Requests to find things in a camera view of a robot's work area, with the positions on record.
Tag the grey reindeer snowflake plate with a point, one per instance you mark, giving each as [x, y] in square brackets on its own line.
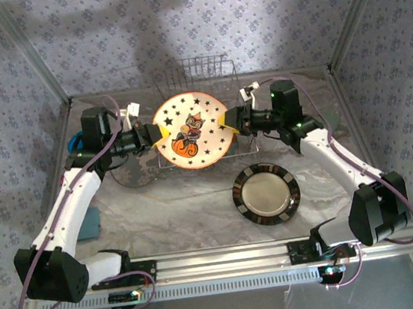
[133, 174]

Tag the halloween cat pumpkin plate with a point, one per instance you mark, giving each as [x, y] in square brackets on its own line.
[192, 133]

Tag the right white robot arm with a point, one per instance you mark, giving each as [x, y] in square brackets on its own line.
[323, 155]

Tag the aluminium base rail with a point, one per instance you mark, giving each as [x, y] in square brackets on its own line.
[223, 259]

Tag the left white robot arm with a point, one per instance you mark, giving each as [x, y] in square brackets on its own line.
[70, 212]

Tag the black controller board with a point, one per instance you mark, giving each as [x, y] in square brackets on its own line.
[332, 272]
[120, 297]

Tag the black mosaic rim plate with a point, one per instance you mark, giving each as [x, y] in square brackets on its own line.
[266, 194]

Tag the dark green flat object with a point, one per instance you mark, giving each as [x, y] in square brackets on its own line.
[335, 120]

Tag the aluminium frame post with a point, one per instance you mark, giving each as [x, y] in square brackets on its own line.
[33, 51]
[355, 12]

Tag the blue round object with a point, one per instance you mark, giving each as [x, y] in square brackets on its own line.
[74, 143]

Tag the teal rectangular block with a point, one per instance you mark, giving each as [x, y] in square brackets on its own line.
[89, 225]

